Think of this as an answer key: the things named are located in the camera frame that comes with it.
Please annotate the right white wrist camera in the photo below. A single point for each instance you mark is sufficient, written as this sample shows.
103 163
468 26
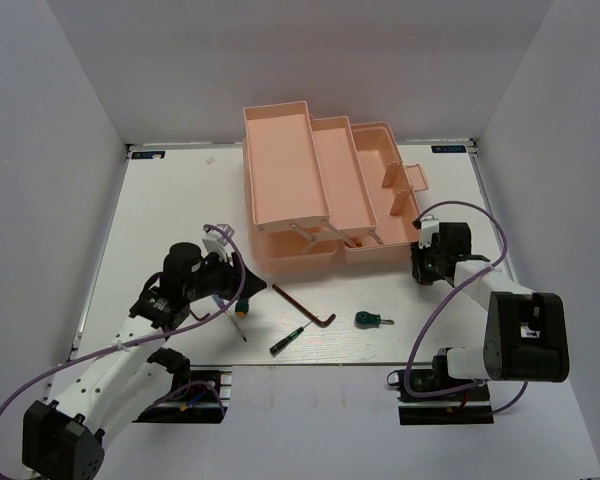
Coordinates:
428 227

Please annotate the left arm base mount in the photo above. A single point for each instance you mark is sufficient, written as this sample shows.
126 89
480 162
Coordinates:
199 396

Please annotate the left blue table label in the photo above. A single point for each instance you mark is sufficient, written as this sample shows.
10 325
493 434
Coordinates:
148 155

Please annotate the black green precision screwdriver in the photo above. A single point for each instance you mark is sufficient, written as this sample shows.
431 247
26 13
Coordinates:
286 341

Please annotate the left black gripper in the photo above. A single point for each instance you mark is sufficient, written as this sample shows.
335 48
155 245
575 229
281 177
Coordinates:
232 273

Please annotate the pink plastic toolbox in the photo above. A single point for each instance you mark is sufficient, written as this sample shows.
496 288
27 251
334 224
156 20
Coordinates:
322 190

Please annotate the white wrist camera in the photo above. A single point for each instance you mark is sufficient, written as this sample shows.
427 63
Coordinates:
428 227
216 240

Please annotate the green orange stubby screwdriver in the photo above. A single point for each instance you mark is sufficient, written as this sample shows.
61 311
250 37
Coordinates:
242 307

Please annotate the blue handled screwdriver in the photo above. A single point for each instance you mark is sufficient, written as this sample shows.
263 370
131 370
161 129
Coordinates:
221 304

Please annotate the blue table label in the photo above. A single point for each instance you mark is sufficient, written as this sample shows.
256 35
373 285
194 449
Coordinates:
448 149
148 155

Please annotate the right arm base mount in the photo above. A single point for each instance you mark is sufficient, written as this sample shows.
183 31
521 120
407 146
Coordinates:
468 407

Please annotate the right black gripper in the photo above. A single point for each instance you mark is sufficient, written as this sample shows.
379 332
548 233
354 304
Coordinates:
418 270

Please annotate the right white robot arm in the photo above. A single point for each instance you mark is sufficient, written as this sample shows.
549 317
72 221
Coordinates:
525 335

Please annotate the right blue table label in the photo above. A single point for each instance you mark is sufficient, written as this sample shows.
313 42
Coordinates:
448 149

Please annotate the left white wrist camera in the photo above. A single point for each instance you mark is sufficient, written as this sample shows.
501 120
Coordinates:
216 240

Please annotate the small dark hex key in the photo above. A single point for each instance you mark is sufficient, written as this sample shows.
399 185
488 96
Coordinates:
197 318

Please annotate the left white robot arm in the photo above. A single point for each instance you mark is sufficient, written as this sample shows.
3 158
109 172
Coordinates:
66 437

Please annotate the large dark hex key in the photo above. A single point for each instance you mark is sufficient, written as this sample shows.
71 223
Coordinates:
303 310

